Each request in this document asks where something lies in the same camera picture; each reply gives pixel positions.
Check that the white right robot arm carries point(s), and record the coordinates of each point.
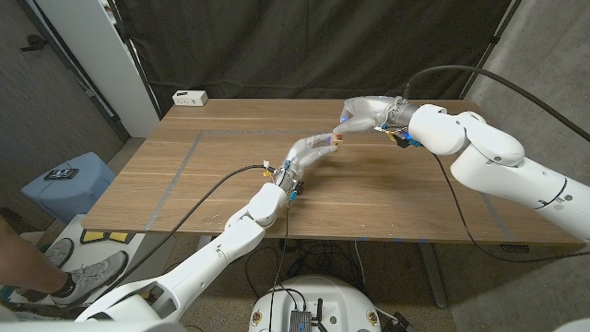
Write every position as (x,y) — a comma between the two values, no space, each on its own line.
(498,157)

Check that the white power strip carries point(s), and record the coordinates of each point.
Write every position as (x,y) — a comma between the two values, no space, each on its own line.
(190,98)

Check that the wooden block with holes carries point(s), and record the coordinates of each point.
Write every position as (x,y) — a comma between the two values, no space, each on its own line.
(338,142)

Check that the grey table leg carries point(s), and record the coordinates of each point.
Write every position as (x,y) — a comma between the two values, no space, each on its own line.
(433,276)

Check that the black desk control panel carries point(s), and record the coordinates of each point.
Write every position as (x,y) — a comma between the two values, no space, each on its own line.
(515,249)

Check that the grey sneaker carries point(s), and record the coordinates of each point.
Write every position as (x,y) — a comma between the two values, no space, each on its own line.
(59,252)
(99,272)

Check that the black backdrop stand pole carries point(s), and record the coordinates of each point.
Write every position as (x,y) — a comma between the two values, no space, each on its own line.
(493,41)
(133,60)

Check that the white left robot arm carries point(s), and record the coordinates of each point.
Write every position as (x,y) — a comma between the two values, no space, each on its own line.
(216,258)

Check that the black phone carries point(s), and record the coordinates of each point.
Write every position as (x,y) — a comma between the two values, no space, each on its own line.
(61,174)

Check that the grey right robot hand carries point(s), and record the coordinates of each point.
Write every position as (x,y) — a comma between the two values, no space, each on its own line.
(373,110)

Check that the black backdrop curtain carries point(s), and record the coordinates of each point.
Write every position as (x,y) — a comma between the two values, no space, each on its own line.
(313,46)

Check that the white pillar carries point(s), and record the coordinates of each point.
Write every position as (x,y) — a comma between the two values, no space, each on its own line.
(101,55)

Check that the black wall rail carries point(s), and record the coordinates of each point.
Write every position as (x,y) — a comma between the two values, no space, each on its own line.
(69,64)

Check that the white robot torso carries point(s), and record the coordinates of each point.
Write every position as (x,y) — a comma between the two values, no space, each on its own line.
(318,295)

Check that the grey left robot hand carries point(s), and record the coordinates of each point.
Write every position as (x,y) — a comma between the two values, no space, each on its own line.
(304,153)

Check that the white table leg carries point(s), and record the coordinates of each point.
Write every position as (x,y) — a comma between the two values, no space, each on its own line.
(205,242)

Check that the blue stool with phone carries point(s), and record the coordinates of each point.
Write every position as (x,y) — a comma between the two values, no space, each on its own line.
(69,193)

